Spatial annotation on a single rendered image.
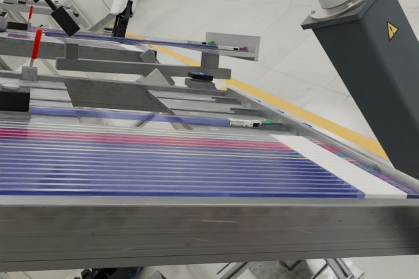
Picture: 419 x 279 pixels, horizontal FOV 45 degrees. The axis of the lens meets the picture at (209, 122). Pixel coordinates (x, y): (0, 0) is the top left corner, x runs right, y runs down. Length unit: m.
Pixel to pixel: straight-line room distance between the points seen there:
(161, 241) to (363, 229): 0.22
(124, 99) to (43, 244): 0.71
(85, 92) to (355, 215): 0.71
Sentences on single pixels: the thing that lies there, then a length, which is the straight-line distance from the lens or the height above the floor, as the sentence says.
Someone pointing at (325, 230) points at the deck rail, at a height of 0.81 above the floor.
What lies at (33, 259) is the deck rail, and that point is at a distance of 0.47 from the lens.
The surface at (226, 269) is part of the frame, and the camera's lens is 1.41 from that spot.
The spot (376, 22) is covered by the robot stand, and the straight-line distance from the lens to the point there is 1.31.
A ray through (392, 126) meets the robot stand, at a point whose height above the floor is 0.33.
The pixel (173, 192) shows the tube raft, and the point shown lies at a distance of 0.50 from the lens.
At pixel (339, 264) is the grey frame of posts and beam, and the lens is 1.59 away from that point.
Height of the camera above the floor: 1.17
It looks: 24 degrees down
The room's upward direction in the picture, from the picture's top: 37 degrees counter-clockwise
